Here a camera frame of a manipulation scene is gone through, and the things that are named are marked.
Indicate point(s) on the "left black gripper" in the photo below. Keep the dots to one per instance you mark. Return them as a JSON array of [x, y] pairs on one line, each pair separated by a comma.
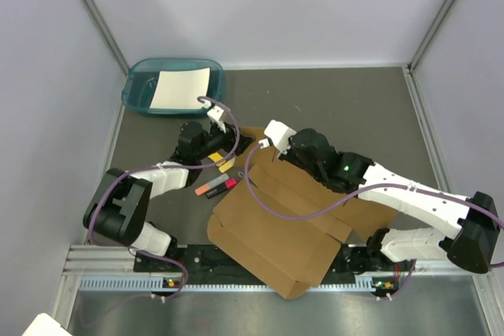
[[229, 137]]

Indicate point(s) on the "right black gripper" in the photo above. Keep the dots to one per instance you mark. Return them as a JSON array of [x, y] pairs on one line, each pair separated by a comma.
[[288, 156]]

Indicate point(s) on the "brown cardboard box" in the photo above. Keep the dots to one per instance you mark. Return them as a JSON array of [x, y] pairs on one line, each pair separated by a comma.
[[277, 226]]

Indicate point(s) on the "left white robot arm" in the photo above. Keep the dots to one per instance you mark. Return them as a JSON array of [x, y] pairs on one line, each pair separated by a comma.
[[119, 205]]

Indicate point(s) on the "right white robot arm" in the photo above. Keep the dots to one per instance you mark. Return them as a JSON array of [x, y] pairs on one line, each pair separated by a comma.
[[462, 229]]

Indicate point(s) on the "white box corner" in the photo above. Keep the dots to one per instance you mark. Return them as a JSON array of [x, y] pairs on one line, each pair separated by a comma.
[[45, 325]]

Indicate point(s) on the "yellow highlighter pen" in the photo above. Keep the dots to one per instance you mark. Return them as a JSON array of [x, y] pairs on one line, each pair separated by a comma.
[[228, 165]]

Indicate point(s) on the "yellow bone-shaped eraser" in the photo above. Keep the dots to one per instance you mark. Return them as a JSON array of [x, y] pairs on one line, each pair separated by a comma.
[[217, 158]]

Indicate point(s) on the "pink black highlighter pen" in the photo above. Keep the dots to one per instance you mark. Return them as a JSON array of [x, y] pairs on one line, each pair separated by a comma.
[[221, 188]]

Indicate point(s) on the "orange highlighter pen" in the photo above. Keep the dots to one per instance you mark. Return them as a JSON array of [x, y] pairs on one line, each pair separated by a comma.
[[209, 186]]

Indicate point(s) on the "white paper sheet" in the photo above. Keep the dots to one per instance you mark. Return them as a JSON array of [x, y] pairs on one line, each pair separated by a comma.
[[179, 90]]

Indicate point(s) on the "teal plastic bin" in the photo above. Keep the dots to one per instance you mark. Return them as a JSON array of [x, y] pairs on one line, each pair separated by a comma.
[[142, 80]]

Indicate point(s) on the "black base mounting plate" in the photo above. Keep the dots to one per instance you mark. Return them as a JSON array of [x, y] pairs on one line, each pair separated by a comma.
[[355, 259]]

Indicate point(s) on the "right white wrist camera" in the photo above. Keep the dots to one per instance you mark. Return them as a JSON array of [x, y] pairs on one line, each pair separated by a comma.
[[277, 134]]

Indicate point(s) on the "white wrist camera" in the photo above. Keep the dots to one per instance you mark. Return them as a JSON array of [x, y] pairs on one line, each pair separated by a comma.
[[217, 113], [277, 134]]

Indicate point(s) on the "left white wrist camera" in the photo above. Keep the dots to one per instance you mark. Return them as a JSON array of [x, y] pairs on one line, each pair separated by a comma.
[[217, 113]]

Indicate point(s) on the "grey slotted cable duct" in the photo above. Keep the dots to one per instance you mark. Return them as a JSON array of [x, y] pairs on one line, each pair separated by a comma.
[[158, 284]]

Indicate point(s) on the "aluminium frame rail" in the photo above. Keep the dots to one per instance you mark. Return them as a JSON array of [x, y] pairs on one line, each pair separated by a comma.
[[99, 260]]

